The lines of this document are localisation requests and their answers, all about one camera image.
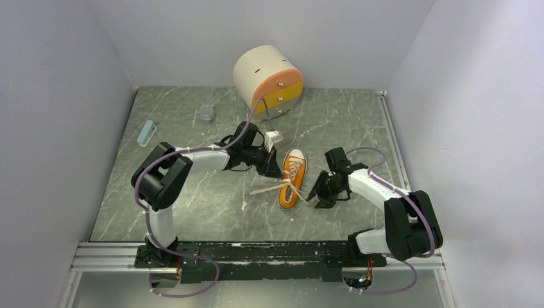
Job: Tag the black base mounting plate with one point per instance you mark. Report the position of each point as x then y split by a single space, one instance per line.
205 261

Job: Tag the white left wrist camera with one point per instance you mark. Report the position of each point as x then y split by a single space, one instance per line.
271 138

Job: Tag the round cream drawer cabinet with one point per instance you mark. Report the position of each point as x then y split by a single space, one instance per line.
265 79

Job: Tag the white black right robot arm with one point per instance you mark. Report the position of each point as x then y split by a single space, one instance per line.
411 228

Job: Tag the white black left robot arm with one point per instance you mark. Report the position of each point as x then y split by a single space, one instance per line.
159 180

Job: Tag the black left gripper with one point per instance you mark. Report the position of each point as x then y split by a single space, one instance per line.
269 166

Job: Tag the small clear round jar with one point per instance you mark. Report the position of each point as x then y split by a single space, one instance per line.
206 113

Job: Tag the white shoelace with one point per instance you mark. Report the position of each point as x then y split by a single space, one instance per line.
272 188

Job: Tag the aluminium rail frame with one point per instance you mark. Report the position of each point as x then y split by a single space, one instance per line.
272 195

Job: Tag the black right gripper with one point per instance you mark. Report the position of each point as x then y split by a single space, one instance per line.
319 185

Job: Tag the light blue eraser block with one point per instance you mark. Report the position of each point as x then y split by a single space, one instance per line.
147 132

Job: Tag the orange canvas sneaker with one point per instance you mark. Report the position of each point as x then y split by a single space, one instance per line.
294 169

